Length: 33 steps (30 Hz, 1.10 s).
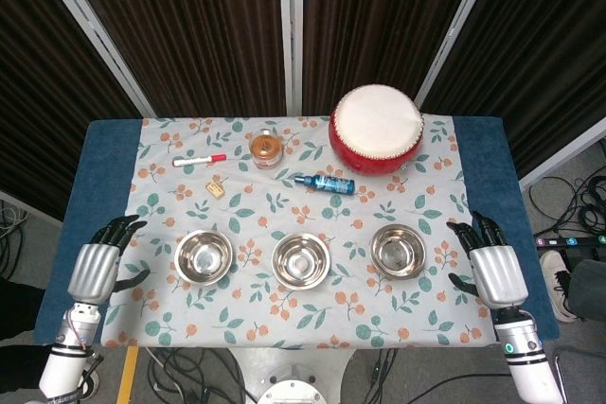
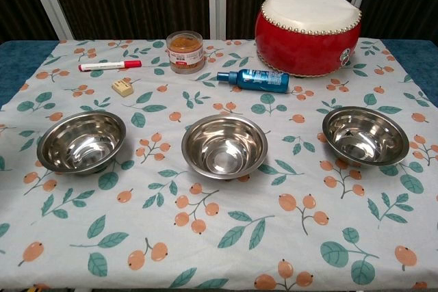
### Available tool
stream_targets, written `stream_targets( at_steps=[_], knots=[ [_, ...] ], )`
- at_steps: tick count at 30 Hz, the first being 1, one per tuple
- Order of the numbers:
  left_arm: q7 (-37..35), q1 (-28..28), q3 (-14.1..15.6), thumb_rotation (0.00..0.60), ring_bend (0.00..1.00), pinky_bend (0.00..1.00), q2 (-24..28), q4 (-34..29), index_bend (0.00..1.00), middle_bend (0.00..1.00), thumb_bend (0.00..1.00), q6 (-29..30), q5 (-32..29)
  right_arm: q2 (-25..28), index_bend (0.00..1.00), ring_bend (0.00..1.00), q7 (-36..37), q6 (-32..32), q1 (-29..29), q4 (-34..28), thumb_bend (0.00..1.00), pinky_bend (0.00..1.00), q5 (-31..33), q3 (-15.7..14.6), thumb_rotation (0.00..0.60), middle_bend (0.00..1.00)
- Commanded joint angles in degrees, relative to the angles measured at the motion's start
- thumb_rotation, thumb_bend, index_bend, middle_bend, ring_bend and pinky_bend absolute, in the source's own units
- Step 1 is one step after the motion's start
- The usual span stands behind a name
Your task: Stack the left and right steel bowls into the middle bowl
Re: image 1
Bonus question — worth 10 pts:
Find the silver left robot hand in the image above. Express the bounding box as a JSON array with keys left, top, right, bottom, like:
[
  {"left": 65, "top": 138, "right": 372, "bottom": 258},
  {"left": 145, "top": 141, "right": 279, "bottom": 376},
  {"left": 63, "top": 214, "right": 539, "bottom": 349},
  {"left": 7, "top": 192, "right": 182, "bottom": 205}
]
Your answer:
[{"left": 67, "top": 214, "right": 152, "bottom": 306}]

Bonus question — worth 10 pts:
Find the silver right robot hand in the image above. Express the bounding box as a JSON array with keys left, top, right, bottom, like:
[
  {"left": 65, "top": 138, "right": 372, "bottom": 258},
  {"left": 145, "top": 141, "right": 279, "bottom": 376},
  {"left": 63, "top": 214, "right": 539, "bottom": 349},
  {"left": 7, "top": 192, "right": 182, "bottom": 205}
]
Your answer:
[{"left": 446, "top": 211, "right": 529, "bottom": 307}]

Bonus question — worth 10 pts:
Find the steel bowl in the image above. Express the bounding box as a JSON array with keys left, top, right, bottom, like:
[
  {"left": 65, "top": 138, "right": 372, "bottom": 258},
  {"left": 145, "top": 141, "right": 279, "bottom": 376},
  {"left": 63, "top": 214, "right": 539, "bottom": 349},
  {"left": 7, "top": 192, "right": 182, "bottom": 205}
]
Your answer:
[
  {"left": 369, "top": 223, "right": 428, "bottom": 281},
  {"left": 173, "top": 228, "right": 234, "bottom": 287},
  {"left": 271, "top": 232, "right": 331, "bottom": 290}
]

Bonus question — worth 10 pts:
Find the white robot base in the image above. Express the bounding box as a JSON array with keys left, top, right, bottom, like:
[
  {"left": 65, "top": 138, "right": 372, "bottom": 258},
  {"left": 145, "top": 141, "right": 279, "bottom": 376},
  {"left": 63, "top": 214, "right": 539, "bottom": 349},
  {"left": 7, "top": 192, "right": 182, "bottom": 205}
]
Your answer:
[{"left": 226, "top": 346, "right": 356, "bottom": 404}]

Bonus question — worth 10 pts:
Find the floral tablecloth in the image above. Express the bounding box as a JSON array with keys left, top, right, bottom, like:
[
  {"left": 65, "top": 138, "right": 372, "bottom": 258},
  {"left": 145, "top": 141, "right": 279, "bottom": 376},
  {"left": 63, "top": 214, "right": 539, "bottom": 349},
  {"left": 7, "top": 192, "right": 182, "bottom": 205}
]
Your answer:
[{"left": 100, "top": 115, "right": 498, "bottom": 349}]

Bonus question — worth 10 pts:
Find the white sneaker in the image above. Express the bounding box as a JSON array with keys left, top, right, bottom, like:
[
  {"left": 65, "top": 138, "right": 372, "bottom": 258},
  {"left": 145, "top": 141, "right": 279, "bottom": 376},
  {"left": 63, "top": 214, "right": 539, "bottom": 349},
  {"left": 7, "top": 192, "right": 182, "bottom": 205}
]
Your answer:
[{"left": 539, "top": 250, "right": 581, "bottom": 325}]

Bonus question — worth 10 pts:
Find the person in black clothing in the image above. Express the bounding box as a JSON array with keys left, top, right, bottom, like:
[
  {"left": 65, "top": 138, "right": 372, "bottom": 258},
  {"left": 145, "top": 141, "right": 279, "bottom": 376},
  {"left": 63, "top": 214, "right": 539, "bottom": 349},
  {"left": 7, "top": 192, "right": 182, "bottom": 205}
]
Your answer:
[{"left": 0, "top": 275, "right": 54, "bottom": 404}]

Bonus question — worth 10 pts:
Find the blue table cover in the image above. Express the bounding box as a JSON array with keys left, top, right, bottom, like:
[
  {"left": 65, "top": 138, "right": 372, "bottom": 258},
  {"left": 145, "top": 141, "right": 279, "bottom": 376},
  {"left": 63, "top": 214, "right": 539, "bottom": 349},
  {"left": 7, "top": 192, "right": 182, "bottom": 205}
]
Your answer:
[{"left": 33, "top": 117, "right": 560, "bottom": 346}]

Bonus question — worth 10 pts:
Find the yellow floor tape strip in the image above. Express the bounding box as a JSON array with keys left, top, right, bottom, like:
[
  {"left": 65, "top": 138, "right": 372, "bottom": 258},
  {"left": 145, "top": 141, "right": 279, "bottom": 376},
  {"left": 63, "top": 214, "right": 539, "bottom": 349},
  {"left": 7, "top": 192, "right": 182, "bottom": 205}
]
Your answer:
[{"left": 116, "top": 345, "right": 141, "bottom": 404}]

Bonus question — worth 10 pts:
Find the white marker with red cap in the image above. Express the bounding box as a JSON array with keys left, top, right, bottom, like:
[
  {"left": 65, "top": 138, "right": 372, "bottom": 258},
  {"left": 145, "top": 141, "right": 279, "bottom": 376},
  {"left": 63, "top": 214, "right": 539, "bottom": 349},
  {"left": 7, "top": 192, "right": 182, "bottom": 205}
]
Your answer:
[{"left": 172, "top": 153, "right": 227, "bottom": 168}]

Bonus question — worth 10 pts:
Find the brown pleated partition screen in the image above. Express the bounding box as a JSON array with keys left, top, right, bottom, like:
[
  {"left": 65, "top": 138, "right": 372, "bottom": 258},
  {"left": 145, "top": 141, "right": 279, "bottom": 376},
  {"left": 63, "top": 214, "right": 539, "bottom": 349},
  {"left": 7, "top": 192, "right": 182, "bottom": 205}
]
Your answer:
[
  {"left": 414, "top": 0, "right": 606, "bottom": 192},
  {"left": 0, "top": 0, "right": 157, "bottom": 223},
  {"left": 288, "top": 0, "right": 503, "bottom": 116},
  {"left": 27, "top": 0, "right": 293, "bottom": 119}
]

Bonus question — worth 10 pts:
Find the blue spray bottle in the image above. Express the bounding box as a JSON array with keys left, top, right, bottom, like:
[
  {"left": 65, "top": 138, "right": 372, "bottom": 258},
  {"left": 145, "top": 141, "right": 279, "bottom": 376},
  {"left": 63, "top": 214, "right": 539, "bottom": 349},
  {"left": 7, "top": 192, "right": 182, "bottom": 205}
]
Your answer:
[{"left": 293, "top": 173, "right": 356, "bottom": 197}]

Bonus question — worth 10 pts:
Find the red drum with white skin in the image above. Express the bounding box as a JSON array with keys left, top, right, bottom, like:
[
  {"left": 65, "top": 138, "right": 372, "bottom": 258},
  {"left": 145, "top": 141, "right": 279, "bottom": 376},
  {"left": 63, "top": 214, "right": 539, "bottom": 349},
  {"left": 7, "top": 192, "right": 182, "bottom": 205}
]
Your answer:
[{"left": 328, "top": 84, "right": 425, "bottom": 174}]

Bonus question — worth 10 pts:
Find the clear jar with orange contents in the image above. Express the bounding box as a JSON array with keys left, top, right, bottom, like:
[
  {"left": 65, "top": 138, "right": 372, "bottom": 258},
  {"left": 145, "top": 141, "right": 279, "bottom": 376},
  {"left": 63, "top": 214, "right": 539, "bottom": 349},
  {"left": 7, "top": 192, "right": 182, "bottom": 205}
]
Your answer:
[{"left": 249, "top": 128, "right": 285, "bottom": 170}]

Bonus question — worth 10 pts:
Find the grey floor cable tangle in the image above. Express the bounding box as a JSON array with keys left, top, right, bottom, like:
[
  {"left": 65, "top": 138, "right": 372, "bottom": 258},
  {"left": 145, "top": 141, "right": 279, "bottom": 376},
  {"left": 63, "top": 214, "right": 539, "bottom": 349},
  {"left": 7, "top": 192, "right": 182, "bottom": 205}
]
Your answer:
[{"left": 0, "top": 200, "right": 35, "bottom": 277}]

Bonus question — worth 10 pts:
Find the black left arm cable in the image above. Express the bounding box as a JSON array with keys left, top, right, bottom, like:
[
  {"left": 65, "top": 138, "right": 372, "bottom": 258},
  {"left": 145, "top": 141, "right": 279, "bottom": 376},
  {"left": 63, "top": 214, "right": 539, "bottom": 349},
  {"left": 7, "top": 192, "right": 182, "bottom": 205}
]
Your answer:
[{"left": 78, "top": 351, "right": 104, "bottom": 398}]

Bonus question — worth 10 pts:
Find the black floor cable tangle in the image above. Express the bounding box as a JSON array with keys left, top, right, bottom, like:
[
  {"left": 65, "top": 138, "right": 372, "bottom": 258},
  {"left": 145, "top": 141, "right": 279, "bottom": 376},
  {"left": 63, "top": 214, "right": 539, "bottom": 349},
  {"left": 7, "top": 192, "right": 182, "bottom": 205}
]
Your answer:
[
  {"left": 526, "top": 138, "right": 606, "bottom": 237},
  {"left": 141, "top": 346, "right": 259, "bottom": 404}
]

